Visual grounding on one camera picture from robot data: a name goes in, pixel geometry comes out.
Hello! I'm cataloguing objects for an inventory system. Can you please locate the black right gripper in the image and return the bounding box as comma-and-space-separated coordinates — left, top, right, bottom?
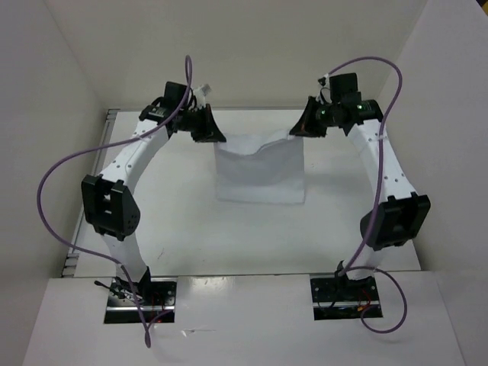
291, 95, 342, 137

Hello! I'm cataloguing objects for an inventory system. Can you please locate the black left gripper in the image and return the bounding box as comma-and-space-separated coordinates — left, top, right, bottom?
177, 103, 226, 143

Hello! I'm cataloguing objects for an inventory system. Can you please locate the white fabric skirt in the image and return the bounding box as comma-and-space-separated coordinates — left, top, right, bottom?
214, 130, 306, 204

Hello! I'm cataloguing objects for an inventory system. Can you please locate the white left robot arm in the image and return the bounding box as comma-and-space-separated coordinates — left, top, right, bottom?
81, 82, 226, 305

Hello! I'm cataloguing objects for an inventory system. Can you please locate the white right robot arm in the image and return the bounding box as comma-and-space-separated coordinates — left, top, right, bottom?
290, 73, 431, 300

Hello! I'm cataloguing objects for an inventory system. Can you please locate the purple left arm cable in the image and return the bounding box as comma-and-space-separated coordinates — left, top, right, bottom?
37, 55, 194, 348

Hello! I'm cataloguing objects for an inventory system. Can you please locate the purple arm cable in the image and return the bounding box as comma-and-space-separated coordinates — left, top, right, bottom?
319, 56, 411, 335
37, 55, 194, 348

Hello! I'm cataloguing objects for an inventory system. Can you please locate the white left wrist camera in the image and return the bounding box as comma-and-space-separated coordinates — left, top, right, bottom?
193, 84, 212, 109

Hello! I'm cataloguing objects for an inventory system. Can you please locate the aluminium table edge rail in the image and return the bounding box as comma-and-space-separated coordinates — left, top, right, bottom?
60, 106, 373, 278

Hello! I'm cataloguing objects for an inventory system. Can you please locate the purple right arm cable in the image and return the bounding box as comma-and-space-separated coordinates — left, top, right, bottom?
319, 56, 411, 335

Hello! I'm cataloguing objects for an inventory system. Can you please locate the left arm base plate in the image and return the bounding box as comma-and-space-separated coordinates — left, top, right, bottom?
99, 278, 177, 324

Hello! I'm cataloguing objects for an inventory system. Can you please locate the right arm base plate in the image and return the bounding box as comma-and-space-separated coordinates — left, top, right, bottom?
310, 276, 383, 321

